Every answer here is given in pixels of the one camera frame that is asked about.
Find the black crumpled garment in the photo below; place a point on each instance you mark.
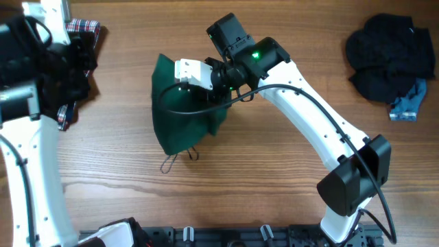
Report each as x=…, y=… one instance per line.
x=388, y=55

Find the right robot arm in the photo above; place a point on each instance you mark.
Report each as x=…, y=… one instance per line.
x=358, y=166

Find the blue denim garment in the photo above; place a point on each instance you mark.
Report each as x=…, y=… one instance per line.
x=406, y=108

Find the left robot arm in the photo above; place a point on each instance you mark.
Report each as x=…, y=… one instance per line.
x=42, y=69

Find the green cloth garment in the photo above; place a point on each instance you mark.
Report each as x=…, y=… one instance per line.
x=178, y=133

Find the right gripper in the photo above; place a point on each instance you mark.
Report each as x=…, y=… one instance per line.
x=223, y=99

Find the black folded garment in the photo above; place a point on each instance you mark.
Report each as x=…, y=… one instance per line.
x=67, y=60

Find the red plaid shirt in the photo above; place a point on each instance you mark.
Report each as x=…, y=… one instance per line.
x=88, y=31

